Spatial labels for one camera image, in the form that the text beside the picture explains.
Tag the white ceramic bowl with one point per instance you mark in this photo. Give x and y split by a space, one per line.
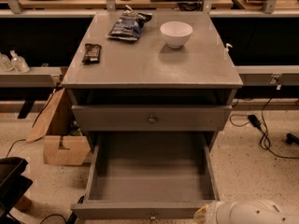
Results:
175 33

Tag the black chair base leg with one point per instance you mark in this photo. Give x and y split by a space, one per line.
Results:
290 138

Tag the grey top drawer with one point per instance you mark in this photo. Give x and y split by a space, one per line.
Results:
170 118

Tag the blue chip bag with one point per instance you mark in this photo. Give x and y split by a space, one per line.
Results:
129 25

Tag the dark snack bar wrapper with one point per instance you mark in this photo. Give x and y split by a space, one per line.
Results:
92 53

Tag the yellowish padded gripper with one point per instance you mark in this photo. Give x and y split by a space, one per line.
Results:
217 213

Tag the clear sanitizer bottle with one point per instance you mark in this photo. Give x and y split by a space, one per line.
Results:
19 63
5 63

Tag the grey drawer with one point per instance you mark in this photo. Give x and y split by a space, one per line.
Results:
170 118
148 175

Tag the small white pump bottle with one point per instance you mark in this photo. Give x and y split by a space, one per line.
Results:
227 48

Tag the grey wooden drawer cabinet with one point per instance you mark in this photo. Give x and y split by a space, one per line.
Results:
148 72

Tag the black chair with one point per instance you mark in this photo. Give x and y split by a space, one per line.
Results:
12 185

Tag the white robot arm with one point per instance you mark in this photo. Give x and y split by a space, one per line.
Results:
246 212

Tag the brown cardboard box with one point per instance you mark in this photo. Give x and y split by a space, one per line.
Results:
63 143

